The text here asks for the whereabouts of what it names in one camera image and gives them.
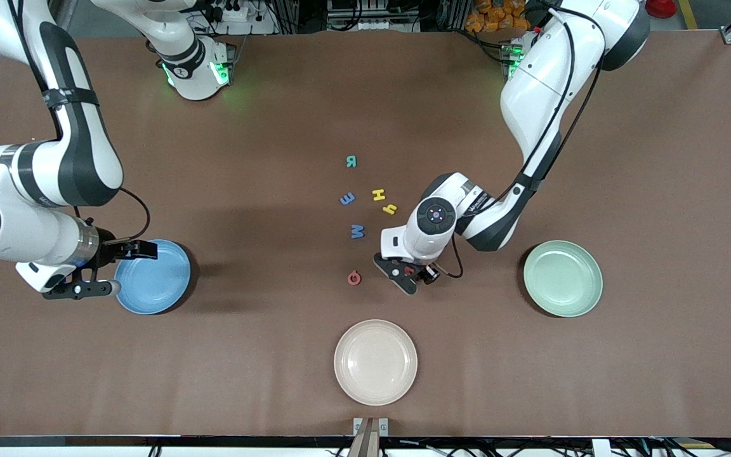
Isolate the orange packets pile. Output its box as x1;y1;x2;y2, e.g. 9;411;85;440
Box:
465;0;547;34

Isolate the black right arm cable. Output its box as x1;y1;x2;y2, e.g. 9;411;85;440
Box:
7;0;150;242

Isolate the black table edge rail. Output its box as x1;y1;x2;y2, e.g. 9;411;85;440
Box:
0;435;731;449

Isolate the metal table clamp bracket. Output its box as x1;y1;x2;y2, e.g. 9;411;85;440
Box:
353;417;390;457

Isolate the beige plate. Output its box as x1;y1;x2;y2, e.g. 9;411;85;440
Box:
334;319;418;407

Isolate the white power strip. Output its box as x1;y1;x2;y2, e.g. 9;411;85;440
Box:
202;0;277;36

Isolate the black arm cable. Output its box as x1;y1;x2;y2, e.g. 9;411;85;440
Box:
432;6;607;280
7;0;150;242

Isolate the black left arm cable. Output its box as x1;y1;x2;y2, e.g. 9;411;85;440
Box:
432;6;607;280

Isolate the green plate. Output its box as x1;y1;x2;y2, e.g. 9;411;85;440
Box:
524;240;603;318

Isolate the blue plate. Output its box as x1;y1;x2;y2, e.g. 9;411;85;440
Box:
114;239;192;315

